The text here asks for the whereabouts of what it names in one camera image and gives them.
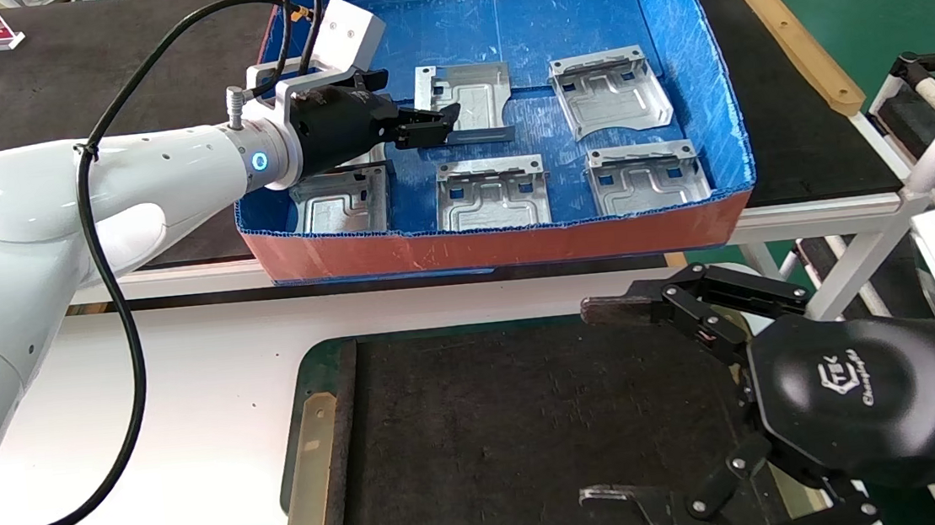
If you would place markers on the silver camera mount bracket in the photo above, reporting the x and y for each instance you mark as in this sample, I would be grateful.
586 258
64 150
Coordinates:
283 88

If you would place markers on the small black work mat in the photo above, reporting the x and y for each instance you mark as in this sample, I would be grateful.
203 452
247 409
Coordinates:
491 430

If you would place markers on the stamped metal bracket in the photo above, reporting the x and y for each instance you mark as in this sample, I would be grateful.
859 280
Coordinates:
647 187
369 158
492 201
610 98
478 92
344 210

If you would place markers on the long tan edge strip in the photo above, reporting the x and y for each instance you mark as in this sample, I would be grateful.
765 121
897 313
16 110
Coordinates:
795 39

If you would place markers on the blue corrugated plastic box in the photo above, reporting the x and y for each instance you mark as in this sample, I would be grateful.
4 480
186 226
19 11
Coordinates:
498 31

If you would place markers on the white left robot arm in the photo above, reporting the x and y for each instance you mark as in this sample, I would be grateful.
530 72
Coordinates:
23 217

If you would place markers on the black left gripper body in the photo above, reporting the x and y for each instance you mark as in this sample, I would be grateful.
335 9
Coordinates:
337 130

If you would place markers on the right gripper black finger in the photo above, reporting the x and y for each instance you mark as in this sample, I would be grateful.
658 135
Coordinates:
693 522
691 298

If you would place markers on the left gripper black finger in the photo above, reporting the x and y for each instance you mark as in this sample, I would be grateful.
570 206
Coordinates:
423 138
429 116

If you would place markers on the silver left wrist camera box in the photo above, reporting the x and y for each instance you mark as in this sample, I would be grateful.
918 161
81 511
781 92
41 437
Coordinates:
346 36

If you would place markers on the black pipe connector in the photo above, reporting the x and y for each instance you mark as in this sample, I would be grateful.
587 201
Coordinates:
912 70

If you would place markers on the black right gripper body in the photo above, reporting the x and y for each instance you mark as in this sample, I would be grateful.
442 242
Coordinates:
852 398

